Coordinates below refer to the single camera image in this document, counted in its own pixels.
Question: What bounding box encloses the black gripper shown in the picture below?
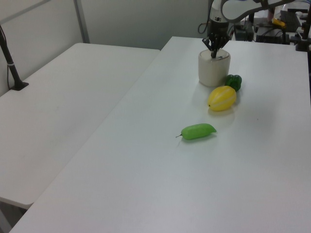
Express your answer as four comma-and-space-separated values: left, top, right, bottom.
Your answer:
202, 22, 230, 59

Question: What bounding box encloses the cream garbage bin with lid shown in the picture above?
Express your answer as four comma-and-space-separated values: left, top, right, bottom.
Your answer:
198, 49, 231, 87

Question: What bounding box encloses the green and black device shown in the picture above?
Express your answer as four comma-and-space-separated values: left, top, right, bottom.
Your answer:
232, 22, 253, 42

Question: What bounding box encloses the thin black upright pole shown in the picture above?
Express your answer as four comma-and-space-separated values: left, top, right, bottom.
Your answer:
248, 13, 256, 42

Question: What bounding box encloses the green bell pepper toy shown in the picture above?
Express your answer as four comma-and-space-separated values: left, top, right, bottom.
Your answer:
224, 74, 242, 93

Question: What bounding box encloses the black equipment box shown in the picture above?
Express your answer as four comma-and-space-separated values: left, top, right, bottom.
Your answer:
255, 26, 290, 45

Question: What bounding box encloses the yellow striped melon toy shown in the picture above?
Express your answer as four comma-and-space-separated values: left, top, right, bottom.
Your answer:
207, 85, 237, 112

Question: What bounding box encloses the light green pea pod toy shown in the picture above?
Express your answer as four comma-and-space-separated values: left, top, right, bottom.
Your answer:
175, 123, 217, 141

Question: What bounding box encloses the white side table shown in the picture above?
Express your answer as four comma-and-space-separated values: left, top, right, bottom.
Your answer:
0, 43, 161, 210

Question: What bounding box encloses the black pole with base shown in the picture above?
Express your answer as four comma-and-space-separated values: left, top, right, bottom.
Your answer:
0, 24, 29, 91

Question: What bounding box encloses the grey gripper cable loop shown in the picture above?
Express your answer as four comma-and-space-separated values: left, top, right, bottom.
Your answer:
198, 22, 211, 35

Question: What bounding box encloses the black camera stand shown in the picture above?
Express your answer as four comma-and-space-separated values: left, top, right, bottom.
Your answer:
289, 21, 311, 51

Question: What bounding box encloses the grey metal partition post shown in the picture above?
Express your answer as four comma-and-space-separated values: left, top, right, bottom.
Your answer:
73, 0, 90, 44

